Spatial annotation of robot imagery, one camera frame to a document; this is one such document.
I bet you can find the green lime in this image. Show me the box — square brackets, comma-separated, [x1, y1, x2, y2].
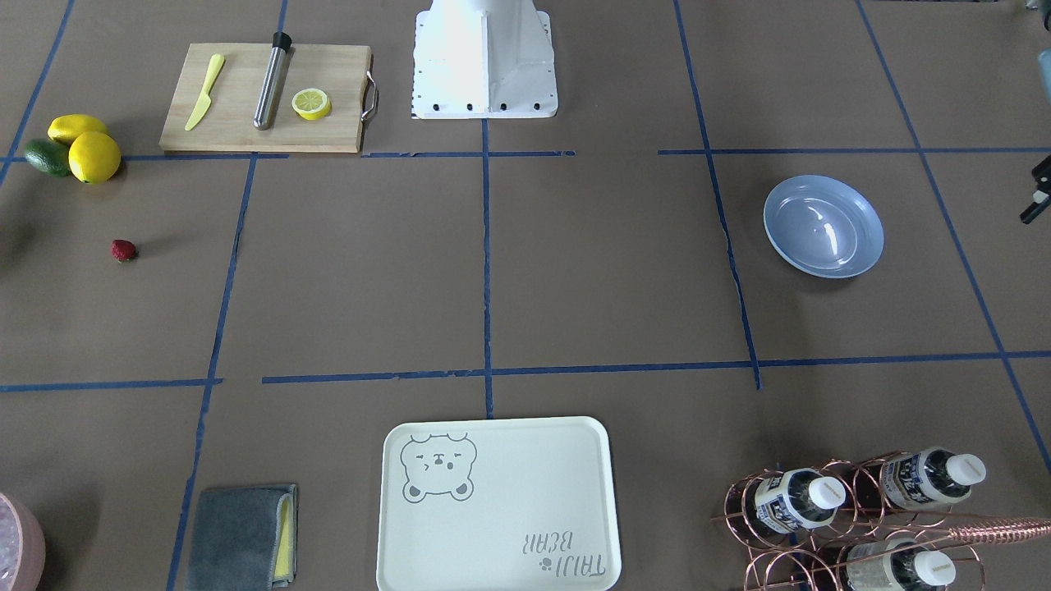
[24, 139, 73, 178]

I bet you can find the wooden cutting board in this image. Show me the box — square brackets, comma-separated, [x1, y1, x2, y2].
[158, 43, 379, 154]

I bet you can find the red strawberry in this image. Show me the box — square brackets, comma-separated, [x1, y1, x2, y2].
[110, 239, 140, 263]

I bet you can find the tea bottle middle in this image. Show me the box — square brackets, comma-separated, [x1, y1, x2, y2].
[744, 468, 848, 538]

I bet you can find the large yellow lemon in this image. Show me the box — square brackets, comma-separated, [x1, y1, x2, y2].
[69, 131, 122, 184]

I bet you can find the copper wire bottle rack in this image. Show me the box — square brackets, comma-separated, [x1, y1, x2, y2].
[714, 451, 977, 590]

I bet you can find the tea bottle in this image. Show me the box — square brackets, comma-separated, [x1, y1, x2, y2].
[879, 447, 988, 511]
[744, 468, 848, 538]
[841, 538, 957, 590]

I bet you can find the copper spiral bar spoon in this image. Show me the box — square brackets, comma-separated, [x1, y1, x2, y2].
[900, 519, 1050, 545]

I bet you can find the half lemon slice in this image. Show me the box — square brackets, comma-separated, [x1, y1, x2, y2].
[291, 89, 332, 121]

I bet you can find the blue round plate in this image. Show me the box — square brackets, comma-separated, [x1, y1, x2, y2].
[763, 175, 885, 280]

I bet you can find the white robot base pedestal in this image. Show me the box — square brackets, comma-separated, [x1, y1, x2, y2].
[411, 1, 559, 120]

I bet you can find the cream bear tray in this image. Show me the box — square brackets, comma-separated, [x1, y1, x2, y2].
[376, 416, 622, 590]

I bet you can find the pink bowl of ice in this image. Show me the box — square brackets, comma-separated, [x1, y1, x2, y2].
[1, 493, 46, 590]

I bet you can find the grey folded cloth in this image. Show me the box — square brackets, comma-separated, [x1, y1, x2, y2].
[185, 483, 298, 590]

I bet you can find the yellow plastic knife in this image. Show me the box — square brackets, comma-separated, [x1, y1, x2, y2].
[184, 53, 226, 131]

